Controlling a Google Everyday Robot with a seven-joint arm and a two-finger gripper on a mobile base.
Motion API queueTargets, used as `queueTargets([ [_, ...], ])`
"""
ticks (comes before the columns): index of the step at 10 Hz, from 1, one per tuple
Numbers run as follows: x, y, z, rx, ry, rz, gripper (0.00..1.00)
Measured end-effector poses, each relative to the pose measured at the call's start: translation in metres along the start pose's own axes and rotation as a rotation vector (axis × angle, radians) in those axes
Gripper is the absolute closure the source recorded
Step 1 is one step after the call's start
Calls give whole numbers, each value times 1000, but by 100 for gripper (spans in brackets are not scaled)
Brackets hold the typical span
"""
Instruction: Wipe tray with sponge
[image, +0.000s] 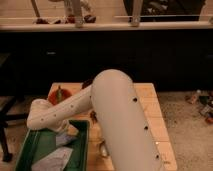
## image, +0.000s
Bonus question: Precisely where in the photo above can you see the grey-blue sponge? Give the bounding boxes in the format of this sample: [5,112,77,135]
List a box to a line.
[56,133,77,147]

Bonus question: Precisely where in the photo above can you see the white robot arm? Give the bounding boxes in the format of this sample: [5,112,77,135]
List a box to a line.
[27,69,166,171]

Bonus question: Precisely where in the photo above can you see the green plastic tray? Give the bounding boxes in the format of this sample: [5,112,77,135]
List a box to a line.
[14,120,89,171]

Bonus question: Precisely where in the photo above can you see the grey cloth in tray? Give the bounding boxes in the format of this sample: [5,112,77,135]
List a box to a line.
[31,147,73,171]

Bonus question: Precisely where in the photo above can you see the small dark red object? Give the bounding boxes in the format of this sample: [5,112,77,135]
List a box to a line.
[90,111,97,124]

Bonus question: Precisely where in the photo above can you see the small metal cup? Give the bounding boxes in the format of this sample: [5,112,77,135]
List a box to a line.
[99,141,109,157]

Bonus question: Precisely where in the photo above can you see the clutter pile on floor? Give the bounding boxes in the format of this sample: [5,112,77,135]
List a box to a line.
[185,90,213,125]

